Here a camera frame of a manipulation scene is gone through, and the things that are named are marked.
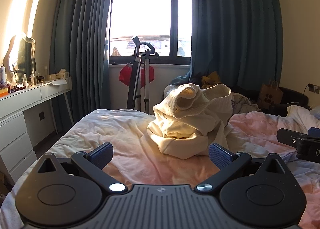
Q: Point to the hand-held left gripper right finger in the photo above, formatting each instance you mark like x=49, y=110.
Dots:
x=220, y=156

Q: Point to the dark framed window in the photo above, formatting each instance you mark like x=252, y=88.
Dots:
x=140, y=6

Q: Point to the white spray bottle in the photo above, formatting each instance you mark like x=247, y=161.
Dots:
x=3, y=75

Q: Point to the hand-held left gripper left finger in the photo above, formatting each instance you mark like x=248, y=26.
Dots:
x=101, y=156

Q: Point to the pink and white duvet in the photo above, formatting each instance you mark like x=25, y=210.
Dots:
x=125, y=129

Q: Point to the white paper sheet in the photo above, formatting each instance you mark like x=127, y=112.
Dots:
x=58, y=82

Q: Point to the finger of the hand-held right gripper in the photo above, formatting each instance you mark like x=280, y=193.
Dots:
x=290, y=137
x=314, y=132

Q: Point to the blue-grey curtain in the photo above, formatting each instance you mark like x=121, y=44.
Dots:
x=237, y=31
x=80, y=44

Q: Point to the black chair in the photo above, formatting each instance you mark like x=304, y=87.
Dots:
x=295, y=97

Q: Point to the wavy frame mirror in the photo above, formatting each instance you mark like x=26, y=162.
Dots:
x=22, y=54

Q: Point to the brown paper bag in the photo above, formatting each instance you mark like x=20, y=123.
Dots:
x=268, y=96

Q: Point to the mustard yellow garment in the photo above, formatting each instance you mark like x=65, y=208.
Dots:
x=211, y=79

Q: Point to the white crumpled sheet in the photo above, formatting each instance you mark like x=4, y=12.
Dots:
x=300, y=112

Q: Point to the wall socket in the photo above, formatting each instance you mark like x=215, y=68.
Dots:
x=314, y=88

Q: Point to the tissue box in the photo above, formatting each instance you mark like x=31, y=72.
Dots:
x=62, y=74

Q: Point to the cream sweatpants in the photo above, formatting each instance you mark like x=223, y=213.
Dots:
x=180, y=129

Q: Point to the white vanity desk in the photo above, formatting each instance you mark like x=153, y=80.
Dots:
x=15, y=129

